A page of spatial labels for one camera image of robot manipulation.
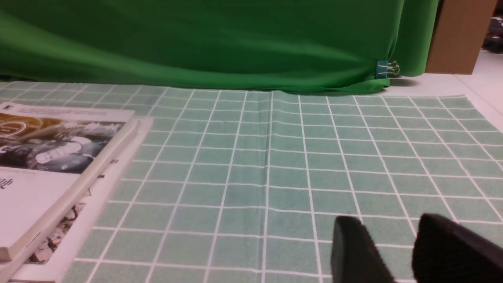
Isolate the middle white book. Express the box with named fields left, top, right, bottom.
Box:
left=0, top=118, right=141, bottom=280

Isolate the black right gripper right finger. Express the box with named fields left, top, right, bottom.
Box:
left=412, top=213, right=503, bottom=283

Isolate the brown cardboard box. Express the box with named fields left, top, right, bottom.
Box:
left=425, top=0, right=498, bottom=75

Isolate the green backdrop cloth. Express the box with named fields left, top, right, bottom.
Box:
left=0, top=0, right=439, bottom=94

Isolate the bottom thin white book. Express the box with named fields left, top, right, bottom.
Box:
left=9, top=118, right=154, bottom=283

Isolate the green checkered tablecloth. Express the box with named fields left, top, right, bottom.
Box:
left=1, top=82, right=502, bottom=283

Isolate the top white textbook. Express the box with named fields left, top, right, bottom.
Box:
left=0, top=102, right=136, bottom=262

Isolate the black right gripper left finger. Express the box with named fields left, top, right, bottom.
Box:
left=331, top=216, right=395, bottom=283

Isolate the blue binder clip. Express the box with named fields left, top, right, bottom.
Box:
left=375, top=60, right=400, bottom=79

